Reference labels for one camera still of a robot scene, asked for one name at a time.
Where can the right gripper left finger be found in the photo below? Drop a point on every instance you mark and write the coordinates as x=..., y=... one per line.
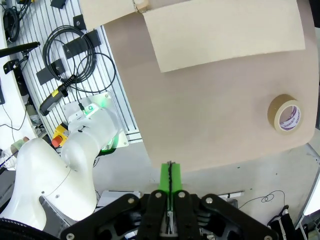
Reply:
x=150, y=215

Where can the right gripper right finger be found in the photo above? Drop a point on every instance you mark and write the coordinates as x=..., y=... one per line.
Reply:
x=190, y=215

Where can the brown packing tape roll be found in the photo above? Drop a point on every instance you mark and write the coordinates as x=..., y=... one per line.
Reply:
x=273, y=110

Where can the brown cardboard box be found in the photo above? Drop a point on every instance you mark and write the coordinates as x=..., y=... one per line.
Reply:
x=212, y=37

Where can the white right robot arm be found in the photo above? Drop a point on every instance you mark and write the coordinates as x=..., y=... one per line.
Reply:
x=50, y=170

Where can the white flat bar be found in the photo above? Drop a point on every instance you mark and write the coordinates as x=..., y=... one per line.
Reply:
x=235, y=194

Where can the yellow red emergency stop button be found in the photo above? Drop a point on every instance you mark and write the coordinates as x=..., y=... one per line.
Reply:
x=58, y=140

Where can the black rod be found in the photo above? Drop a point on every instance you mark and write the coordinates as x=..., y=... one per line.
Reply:
x=15, y=49

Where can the black handheld enabling switch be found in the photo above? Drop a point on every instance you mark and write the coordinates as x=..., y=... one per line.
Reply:
x=50, y=102

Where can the black bracket with hole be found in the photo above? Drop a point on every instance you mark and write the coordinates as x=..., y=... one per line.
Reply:
x=45, y=75

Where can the long black bracket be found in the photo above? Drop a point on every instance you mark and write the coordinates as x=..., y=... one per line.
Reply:
x=75, y=46

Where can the small square black bracket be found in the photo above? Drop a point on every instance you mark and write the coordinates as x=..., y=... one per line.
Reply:
x=78, y=21

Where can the aluminium rail base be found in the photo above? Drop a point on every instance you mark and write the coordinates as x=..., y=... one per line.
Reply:
x=37, y=15

